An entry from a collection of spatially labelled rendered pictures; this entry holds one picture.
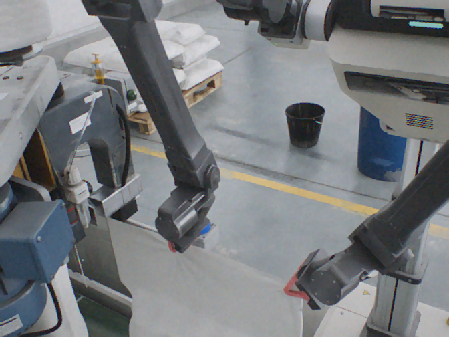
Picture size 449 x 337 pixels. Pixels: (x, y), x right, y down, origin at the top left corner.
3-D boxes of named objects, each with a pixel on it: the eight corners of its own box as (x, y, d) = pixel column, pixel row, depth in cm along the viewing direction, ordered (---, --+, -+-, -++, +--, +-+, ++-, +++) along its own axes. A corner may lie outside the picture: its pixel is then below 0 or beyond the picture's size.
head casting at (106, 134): (137, 175, 126) (118, 67, 110) (67, 227, 108) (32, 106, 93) (61, 152, 140) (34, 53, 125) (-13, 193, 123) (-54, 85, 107)
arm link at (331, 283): (418, 252, 73) (378, 210, 76) (384, 281, 65) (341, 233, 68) (371, 291, 80) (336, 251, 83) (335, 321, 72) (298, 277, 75)
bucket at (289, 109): (329, 137, 365) (331, 105, 352) (315, 154, 344) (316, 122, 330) (294, 130, 379) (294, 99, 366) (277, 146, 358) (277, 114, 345)
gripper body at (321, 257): (291, 283, 82) (321, 272, 77) (315, 249, 89) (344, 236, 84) (315, 312, 82) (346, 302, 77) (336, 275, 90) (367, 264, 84)
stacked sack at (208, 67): (226, 72, 469) (225, 57, 461) (187, 96, 422) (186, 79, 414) (191, 67, 490) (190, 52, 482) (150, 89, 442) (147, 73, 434)
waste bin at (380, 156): (432, 157, 330) (449, 67, 297) (414, 194, 294) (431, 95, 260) (363, 143, 353) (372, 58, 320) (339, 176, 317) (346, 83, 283)
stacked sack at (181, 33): (209, 37, 448) (208, 21, 440) (182, 50, 417) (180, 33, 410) (154, 31, 480) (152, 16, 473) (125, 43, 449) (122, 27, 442)
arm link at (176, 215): (220, 162, 87) (182, 152, 91) (182, 194, 79) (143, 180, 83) (223, 214, 93) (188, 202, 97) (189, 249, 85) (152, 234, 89)
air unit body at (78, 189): (101, 222, 109) (86, 164, 101) (85, 234, 106) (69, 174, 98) (87, 216, 111) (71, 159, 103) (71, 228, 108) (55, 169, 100)
